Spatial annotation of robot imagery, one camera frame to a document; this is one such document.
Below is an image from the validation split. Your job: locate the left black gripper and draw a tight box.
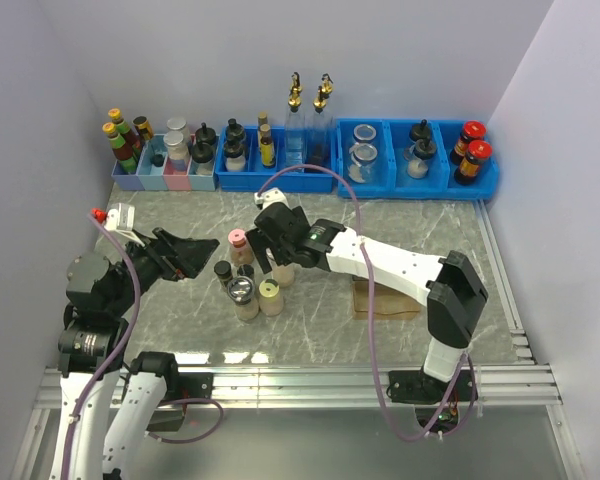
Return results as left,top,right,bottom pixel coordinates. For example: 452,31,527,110
108,225,218,315

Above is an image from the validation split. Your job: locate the silver lid spice jar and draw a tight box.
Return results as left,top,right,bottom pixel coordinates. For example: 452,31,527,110
272,264,295,288

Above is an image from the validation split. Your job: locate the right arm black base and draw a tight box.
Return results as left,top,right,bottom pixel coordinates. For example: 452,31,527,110
386,370,478,436

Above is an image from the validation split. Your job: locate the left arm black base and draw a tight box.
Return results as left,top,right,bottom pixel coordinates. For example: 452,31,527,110
147,372,214,433

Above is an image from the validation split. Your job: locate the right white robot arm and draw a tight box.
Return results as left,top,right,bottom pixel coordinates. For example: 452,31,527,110
246,192,488,400

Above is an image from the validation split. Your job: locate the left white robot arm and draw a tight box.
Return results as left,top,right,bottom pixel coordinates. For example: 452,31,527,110
50,228,219,479

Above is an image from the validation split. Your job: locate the pink lid spice jar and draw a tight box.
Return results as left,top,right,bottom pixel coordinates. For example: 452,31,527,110
228,229,254,267

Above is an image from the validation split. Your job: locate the dark shaker spice bottle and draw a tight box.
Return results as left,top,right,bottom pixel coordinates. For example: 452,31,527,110
236,264,255,280

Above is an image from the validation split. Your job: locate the small black cap bottle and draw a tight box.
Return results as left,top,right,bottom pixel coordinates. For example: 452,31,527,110
213,260,233,291

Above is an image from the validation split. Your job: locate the yellow lid spice jar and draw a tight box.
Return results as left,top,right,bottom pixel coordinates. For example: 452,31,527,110
258,279,284,316

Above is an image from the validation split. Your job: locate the pale blue storage bin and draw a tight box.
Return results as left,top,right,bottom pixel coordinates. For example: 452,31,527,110
188,160,218,191

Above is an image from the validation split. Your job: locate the light blue storage bin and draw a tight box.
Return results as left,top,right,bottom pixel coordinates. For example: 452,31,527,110
136,134,167,191

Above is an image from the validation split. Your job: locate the pink storage bin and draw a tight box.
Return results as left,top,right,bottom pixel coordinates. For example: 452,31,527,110
163,157,191,191

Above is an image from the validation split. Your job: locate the blue divided crate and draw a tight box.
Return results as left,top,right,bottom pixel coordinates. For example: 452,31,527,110
213,124,338,194

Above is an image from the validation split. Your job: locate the purple storage bin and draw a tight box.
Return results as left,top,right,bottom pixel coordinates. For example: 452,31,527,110
111,162,144,191

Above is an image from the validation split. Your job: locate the front black top shaker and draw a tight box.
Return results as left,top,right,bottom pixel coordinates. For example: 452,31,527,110
223,138,247,172

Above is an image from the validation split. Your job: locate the black shaker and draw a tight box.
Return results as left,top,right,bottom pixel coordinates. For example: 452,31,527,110
223,138,247,172
225,118,246,143

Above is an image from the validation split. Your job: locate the front cork yellow bottle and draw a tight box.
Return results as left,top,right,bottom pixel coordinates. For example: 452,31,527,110
259,124,276,168

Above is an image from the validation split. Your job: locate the small black cap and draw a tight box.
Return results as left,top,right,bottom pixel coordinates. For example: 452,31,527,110
151,154,164,167

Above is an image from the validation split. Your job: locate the front silver lid jar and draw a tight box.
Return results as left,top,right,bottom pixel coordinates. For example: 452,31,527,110
163,131,191,172

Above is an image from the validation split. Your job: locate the front black pourer jar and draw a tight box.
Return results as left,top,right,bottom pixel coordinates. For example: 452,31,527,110
191,142,215,176

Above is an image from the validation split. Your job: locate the black pourer jar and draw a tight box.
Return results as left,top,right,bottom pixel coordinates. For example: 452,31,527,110
195,122,217,148
191,142,215,176

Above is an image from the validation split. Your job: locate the rear black top shaker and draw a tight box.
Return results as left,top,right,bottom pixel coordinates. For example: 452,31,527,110
225,118,246,143

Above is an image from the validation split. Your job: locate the left glass oil bottle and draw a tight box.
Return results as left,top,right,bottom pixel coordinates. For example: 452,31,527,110
284,72,306,167

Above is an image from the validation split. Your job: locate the right dark oil bottle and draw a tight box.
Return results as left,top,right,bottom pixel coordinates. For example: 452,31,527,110
306,73,333,167

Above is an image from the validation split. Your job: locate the rear black pourer jar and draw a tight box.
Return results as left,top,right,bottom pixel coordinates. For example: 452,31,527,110
195,122,217,148

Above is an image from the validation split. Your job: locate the rear cork bottle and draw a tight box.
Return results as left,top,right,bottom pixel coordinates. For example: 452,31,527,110
257,111,269,132

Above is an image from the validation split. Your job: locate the front red sauce bottle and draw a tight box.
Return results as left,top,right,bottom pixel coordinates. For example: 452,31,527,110
102,122,137,174

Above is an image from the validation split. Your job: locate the red sauce bottle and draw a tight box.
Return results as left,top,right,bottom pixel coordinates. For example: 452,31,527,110
108,108,142,157
102,122,137,174

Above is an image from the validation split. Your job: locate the front clear glass jar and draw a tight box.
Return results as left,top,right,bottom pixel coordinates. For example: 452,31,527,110
348,143,378,184

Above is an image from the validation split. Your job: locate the clear glass jar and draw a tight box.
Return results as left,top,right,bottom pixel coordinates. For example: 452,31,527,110
353,123,377,146
348,143,378,184

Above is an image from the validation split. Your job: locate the rear silver lid jar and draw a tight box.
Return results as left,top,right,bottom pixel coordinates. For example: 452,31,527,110
167,116,191,141

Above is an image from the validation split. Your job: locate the dark yellow label bottle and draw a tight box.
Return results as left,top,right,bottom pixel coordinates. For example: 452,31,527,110
133,116,154,143

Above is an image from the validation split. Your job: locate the rear red sauce bottle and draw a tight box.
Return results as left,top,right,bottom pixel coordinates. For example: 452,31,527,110
108,108,142,157

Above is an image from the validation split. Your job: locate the large blue triple bin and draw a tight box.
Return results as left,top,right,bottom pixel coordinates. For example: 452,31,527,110
336,118,500,201

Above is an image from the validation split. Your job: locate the rear clear glass jar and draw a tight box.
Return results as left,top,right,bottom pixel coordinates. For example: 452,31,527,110
353,123,377,146

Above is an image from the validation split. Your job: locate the front black lid sugar jar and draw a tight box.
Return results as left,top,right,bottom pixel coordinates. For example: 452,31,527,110
403,138,437,179

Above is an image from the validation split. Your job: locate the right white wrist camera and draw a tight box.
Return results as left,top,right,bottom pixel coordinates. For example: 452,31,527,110
254,188,289,209

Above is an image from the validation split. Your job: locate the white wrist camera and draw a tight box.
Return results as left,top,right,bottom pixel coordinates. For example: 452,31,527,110
254,188,289,209
91,203,135,233

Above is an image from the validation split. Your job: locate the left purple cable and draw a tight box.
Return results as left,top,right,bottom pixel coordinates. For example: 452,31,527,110
59,212,225,480

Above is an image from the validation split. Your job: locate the purple cable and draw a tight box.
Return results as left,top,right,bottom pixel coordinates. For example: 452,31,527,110
59,212,225,480
257,164,479,443

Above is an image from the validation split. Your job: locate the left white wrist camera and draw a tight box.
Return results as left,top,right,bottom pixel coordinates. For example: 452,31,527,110
91,203,135,233

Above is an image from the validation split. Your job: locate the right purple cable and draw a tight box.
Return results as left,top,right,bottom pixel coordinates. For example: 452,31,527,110
257,164,479,443

